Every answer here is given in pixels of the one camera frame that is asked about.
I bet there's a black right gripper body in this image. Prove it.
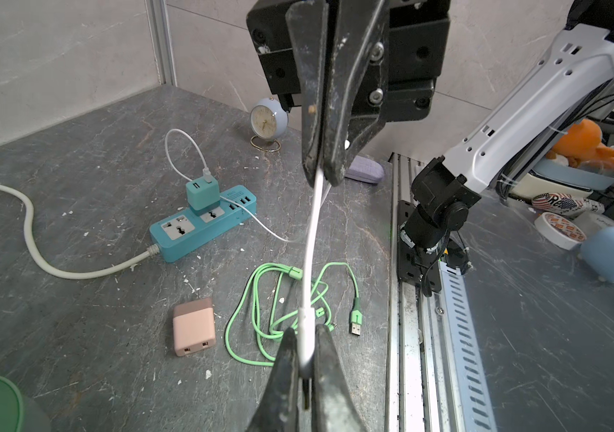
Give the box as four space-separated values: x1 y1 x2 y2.
246 1 450 122

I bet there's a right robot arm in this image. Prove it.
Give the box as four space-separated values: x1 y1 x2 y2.
246 1 614 296

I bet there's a teal USB charger adapter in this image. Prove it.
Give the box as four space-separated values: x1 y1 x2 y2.
186 176 221 216

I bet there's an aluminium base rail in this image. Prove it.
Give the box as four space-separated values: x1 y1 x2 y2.
384 153 497 431

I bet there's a green USB cable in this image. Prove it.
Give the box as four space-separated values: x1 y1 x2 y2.
224 261 365 368

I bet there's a roll of printed tape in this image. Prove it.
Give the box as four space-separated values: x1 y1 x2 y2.
534 212 587 250

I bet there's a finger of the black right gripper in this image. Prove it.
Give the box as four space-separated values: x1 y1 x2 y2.
285 1 339 172
320 1 389 186

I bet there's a teal power strip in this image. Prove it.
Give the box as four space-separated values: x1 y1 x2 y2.
150 185 257 263

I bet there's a thick white power cord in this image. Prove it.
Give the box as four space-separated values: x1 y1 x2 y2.
0 176 161 281

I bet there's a purple glasses case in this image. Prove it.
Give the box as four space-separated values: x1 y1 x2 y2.
345 156 385 185

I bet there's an orange plush toy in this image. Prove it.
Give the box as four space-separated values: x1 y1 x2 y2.
546 119 614 170

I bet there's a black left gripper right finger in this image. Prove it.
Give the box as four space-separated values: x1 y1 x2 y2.
312 324 366 431

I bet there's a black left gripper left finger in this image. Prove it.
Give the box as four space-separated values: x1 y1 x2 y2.
246 329 300 431

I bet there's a pink USB charger adapter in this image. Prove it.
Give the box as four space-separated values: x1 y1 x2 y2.
172 297 216 357

